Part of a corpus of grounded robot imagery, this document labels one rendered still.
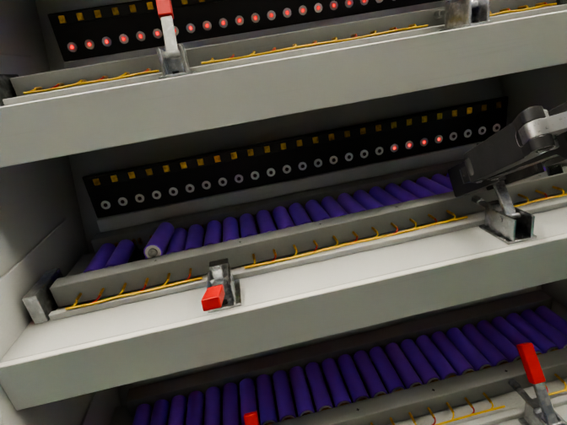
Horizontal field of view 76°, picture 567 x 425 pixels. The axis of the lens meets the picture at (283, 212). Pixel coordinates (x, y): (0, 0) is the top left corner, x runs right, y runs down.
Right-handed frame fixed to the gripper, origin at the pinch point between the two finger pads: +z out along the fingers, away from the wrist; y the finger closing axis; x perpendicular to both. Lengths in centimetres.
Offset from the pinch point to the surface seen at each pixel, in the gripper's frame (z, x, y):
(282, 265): 2.1, -4.4, -21.1
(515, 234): -1.8, -6.2, -0.8
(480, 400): 7.6, -22.7, -3.3
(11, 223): 2.2, 4.6, -44.6
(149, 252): 3.9, -0.4, -33.3
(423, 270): -2.0, -7.4, -9.8
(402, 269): -1.3, -7.0, -11.3
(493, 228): 0.6, -5.4, -1.0
